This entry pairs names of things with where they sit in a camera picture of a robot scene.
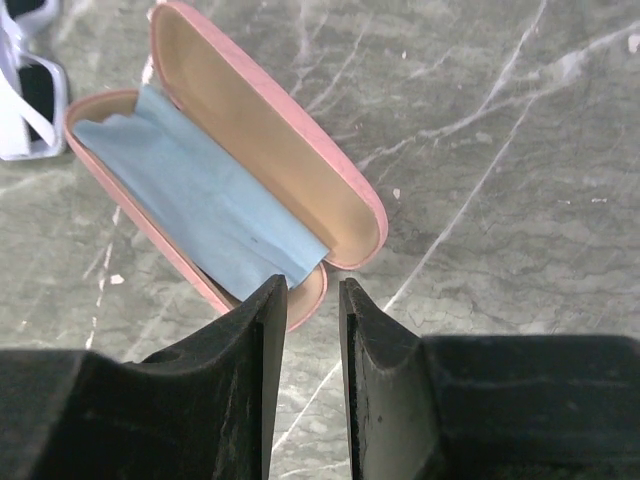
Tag white sunglasses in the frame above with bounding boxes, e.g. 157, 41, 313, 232
1, 0, 68, 162

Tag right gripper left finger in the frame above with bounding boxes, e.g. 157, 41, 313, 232
1, 275, 287, 479

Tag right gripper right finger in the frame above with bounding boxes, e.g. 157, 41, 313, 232
339, 279, 639, 479

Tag light blue cleaning cloth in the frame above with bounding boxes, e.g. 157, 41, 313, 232
72, 86, 328, 300

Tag pink glasses case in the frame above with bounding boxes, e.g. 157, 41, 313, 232
62, 0, 389, 334

